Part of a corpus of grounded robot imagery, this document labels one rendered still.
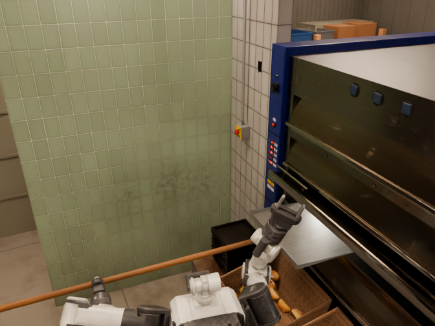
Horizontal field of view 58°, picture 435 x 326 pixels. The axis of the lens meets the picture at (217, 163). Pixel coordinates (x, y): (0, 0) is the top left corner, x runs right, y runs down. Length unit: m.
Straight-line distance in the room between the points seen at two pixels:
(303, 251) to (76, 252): 1.95
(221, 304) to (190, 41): 1.97
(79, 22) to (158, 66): 0.59
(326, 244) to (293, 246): 0.18
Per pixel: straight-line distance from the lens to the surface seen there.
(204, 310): 1.54
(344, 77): 1.97
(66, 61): 2.84
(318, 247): 2.23
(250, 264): 1.85
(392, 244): 1.86
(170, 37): 2.92
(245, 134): 2.92
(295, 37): 4.39
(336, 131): 2.05
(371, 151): 1.88
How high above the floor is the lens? 2.51
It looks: 25 degrees down
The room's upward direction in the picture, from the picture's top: 1 degrees counter-clockwise
